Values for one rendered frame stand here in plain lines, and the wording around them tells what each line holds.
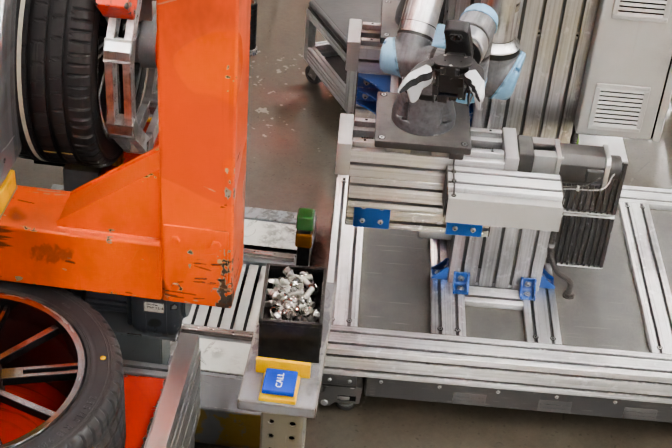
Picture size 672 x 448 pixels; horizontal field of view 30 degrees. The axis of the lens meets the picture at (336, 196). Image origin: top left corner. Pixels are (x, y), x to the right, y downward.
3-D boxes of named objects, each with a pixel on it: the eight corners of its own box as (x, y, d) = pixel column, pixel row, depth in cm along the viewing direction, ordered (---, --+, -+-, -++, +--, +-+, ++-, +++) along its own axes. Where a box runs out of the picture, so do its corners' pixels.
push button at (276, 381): (266, 374, 274) (266, 366, 273) (297, 378, 273) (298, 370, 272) (261, 397, 268) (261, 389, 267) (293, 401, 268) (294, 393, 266)
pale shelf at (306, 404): (267, 283, 305) (267, 274, 303) (336, 292, 304) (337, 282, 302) (236, 409, 270) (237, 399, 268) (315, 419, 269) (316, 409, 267)
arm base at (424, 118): (454, 104, 302) (459, 68, 296) (455, 138, 289) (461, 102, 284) (391, 99, 302) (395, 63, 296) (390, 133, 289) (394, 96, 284)
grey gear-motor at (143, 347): (44, 318, 339) (34, 215, 319) (197, 337, 337) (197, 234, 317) (23, 364, 325) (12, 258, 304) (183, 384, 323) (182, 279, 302)
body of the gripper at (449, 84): (469, 108, 233) (483, 77, 243) (469, 67, 229) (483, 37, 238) (429, 103, 236) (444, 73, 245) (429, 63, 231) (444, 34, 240)
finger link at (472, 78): (495, 120, 226) (474, 96, 233) (495, 91, 223) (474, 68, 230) (479, 123, 225) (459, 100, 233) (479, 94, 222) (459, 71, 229)
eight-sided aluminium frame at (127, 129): (158, 77, 349) (155, -108, 318) (181, 80, 349) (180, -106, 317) (108, 189, 305) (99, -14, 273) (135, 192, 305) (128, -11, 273)
